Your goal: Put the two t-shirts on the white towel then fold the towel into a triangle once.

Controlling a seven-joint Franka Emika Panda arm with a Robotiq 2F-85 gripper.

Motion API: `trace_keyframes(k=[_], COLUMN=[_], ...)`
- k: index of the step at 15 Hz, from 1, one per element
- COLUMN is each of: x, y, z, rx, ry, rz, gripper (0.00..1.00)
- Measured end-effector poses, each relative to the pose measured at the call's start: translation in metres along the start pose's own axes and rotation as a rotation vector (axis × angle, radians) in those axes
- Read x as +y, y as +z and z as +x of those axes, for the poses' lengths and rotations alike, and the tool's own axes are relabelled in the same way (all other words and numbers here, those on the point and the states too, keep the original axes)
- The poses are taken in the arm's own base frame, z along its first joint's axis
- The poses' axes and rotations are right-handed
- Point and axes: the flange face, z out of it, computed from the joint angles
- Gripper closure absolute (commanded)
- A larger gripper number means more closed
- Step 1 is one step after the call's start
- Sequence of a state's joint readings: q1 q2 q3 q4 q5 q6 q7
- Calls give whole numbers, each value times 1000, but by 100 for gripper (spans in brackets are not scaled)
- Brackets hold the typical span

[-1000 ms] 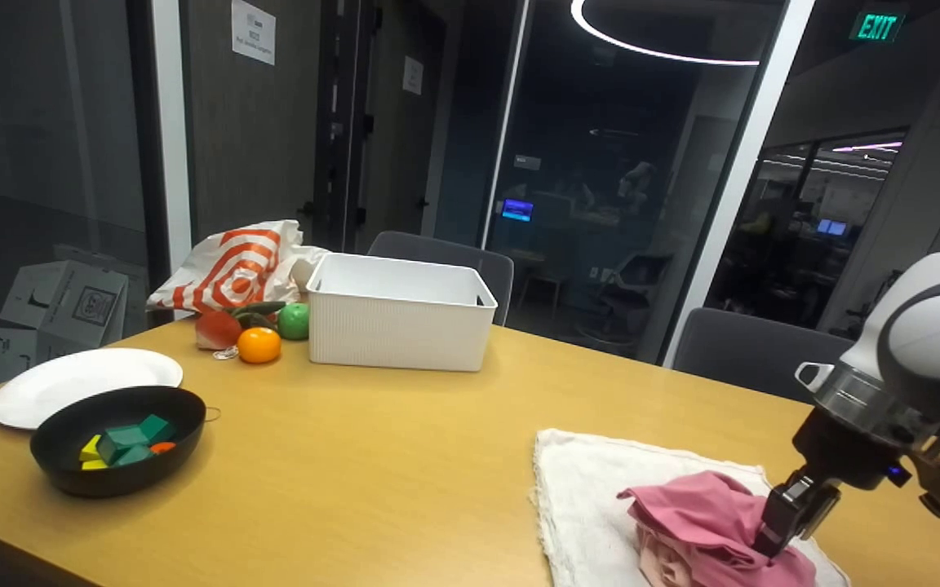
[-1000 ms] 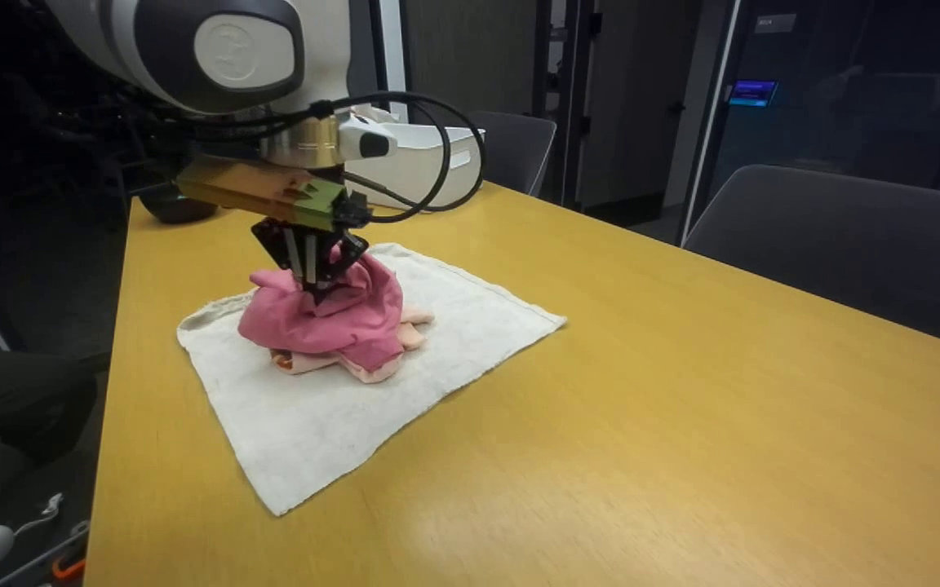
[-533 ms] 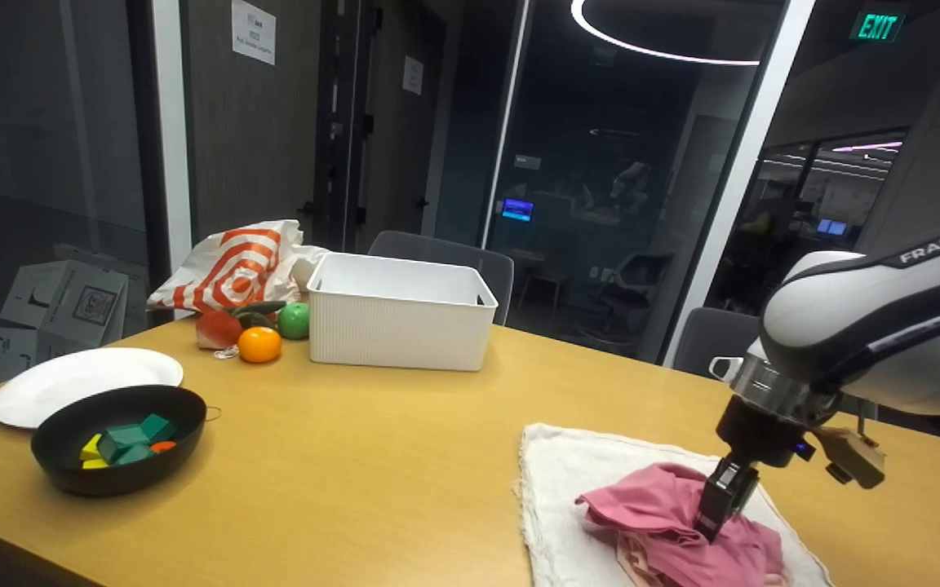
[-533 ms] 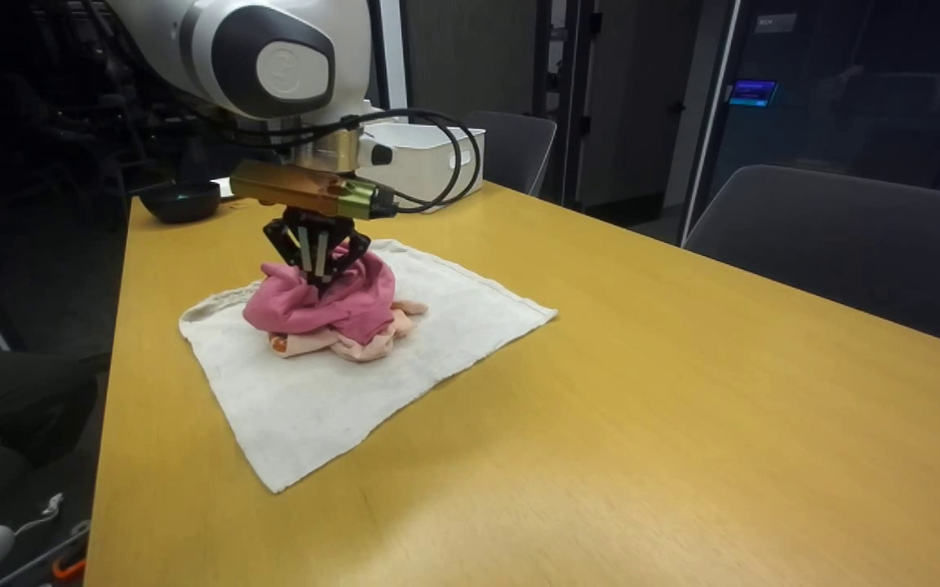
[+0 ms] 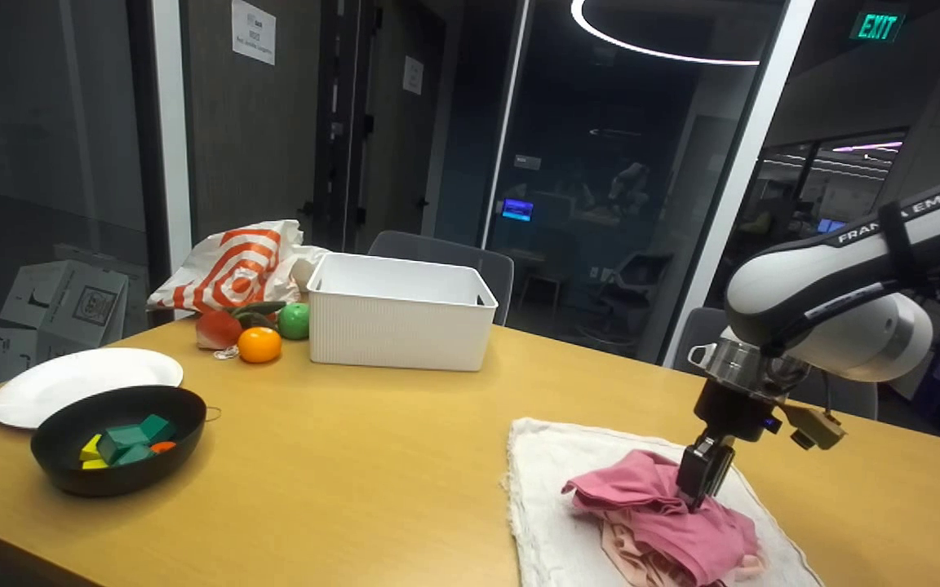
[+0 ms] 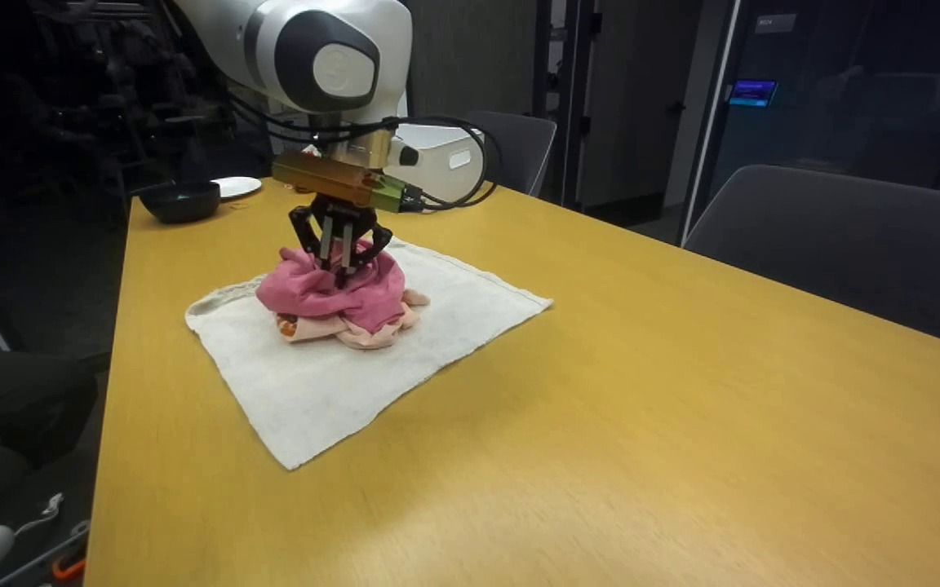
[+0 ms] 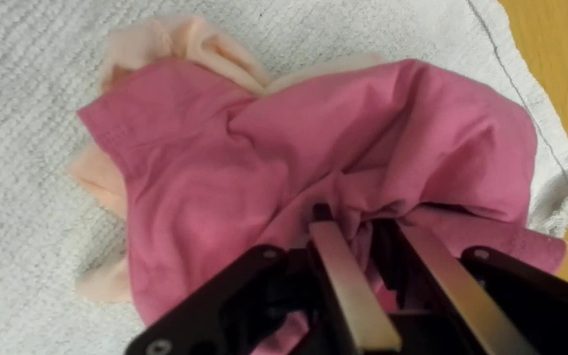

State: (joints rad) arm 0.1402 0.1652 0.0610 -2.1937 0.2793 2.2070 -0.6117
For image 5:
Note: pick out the green toy fruit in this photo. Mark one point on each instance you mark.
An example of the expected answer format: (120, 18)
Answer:
(295, 321)

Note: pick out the white plate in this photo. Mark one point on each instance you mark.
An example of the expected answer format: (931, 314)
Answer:
(46, 385)

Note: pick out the red toy fruit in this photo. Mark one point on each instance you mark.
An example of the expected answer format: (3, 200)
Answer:
(216, 330)

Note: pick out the dark toy vegetable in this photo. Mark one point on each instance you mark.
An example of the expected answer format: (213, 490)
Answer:
(263, 312)

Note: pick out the black bowl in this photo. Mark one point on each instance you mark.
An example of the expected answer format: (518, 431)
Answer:
(68, 473)

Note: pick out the white plastic bin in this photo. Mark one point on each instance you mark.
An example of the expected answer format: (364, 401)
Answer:
(401, 314)

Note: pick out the pink t-shirt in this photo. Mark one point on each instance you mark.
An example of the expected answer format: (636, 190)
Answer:
(666, 516)

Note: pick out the green toy blocks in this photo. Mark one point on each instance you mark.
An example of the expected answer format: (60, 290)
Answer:
(131, 440)

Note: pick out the peach patterned t-shirt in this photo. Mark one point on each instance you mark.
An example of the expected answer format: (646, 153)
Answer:
(629, 556)

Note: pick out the red white plastic bag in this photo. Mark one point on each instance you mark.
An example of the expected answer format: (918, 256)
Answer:
(229, 265)

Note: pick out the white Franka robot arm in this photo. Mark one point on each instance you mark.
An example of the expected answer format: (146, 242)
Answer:
(849, 294)

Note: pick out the green exit sign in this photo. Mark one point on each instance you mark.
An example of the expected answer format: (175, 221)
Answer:
(876, 27)

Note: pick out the white towel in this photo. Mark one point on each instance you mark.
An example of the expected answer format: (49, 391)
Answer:
(558, 531)

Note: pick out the blue lit screen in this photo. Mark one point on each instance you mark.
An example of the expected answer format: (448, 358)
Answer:
(518, 209)

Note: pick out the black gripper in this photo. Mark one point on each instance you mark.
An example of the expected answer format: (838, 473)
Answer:
(737, 413)

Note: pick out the small white door notice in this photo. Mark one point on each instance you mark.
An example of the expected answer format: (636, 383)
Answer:
(414, 75)

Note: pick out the orange fruit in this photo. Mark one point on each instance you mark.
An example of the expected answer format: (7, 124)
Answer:
(258, 343)

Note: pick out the white paper wall notice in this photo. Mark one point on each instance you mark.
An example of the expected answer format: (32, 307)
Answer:
(254, 31)

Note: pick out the orange toy block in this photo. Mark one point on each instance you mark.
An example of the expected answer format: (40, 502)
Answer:
(164, 449)

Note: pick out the yellow toy block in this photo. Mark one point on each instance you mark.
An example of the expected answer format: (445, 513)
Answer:
(94, 450)

